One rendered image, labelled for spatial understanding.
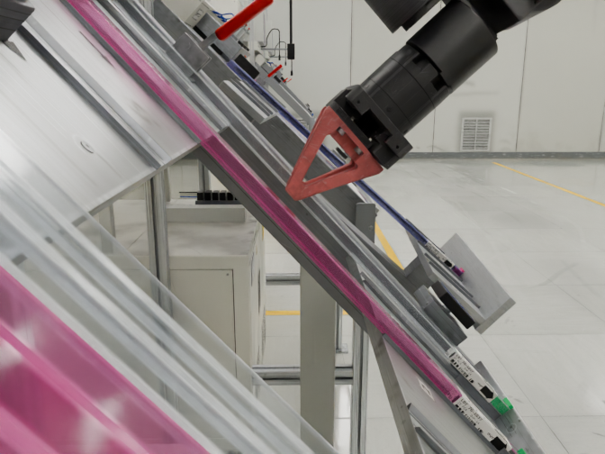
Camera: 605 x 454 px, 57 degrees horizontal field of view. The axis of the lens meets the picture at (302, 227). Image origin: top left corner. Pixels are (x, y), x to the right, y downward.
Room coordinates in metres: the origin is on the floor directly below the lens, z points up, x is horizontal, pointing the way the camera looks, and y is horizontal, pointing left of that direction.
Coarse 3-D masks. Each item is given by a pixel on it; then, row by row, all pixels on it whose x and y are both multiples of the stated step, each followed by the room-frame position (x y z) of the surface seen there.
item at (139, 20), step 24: (120, 0) 0.47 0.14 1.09; (144, 24) 0.47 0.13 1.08; (168, 48) 0.47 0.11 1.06; (192, 72) 0.47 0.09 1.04; (216, 96) 0.47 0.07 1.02; (240, 120) 0.47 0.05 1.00; (264, 144) 0.47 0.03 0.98; (336, 240) 0.47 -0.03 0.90; (360, 264) 0.47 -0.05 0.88; (384, 288) 0.47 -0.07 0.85; (408, 312) 0.47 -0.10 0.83; (432, 336) 0.47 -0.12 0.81; (504, 408) 0.46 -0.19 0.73
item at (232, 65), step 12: (240, 72) 0.89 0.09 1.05; (252, 84) 0.89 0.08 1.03; (264, 96) 0.89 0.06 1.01; (276, 108) 0.89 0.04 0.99; (288, 120) 0.89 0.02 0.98; (324, 144) 0.89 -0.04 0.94; (336, 156) 0.88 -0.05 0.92; (360, 180) 0.88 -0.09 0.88; (372, 192) 0.88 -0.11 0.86; (384, 204) 0.88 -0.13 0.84; (396, 216) 0.88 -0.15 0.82; (408, 228) 0.88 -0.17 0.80; (420, 240) 0.88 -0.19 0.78
